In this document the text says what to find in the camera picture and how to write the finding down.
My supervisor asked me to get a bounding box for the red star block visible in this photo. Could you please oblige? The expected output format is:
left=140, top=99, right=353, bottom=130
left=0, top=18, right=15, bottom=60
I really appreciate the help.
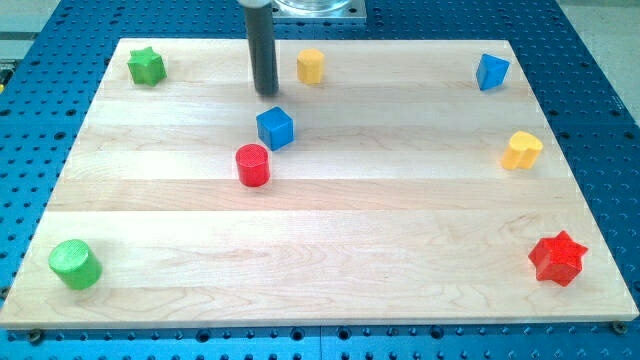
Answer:
left=528, top=230, right=588, bottom=287

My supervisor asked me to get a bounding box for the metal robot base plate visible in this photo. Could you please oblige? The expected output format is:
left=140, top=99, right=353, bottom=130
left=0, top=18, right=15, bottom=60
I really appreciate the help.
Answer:
left=272, top=0, right=367, bottom=21

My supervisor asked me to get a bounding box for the yellow hexagon block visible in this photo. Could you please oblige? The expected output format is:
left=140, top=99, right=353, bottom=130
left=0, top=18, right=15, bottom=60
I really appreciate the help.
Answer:
left=296, top=48, right=325, bottom=85

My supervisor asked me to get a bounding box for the yellow heart block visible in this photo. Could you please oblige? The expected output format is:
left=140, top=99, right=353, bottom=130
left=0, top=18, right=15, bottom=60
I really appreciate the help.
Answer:
left=500, top=131, right=544, bottom=170

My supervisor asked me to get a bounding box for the light wooden board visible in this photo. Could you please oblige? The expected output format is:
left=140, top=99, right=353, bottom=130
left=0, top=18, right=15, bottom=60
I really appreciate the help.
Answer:
left=1, top=38, right=638, bottom=329

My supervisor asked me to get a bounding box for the left black board screw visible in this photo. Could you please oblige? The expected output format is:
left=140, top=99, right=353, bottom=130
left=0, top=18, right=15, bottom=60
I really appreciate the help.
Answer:
left=26, top=329, right=43, bottom=345

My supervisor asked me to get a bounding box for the blue cube block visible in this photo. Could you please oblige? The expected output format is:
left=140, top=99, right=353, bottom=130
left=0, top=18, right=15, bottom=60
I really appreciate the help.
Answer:
left=256, top=107, right=294, bottom=151

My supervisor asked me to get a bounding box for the black board screw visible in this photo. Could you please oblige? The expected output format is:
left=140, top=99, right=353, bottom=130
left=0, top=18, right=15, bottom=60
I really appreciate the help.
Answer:
left=611, top=322, right=628, bottom=335
left=26, top=329, right=43, bottom=345

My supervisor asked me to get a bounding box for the right black board screw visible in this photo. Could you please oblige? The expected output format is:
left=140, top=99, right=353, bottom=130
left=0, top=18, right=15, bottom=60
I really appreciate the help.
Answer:
left=611, top=322, right=628, bottom=335

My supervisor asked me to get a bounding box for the red cylinder block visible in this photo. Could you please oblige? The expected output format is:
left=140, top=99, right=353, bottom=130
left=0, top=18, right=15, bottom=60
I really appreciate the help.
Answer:
left=235, top=144, right=270, bottom=187

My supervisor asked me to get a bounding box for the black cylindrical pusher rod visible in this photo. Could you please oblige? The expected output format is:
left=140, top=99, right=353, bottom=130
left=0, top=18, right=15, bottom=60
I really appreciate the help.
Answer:
left=240, top=0, right=279, bottom=96

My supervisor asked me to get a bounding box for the blue triangular prism block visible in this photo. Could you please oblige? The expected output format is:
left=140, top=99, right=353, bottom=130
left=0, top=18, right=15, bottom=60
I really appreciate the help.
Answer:
left=476, top=54, right=510, bottom=91

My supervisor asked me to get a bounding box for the green cylinder block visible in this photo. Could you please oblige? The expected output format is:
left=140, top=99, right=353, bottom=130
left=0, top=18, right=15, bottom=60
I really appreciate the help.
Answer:
left=48, top=239, right=103, bottom=290

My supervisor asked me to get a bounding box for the green star block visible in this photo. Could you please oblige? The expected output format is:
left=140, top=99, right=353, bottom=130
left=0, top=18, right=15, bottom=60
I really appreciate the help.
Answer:
left=127, top=47, right=167, bottom=87

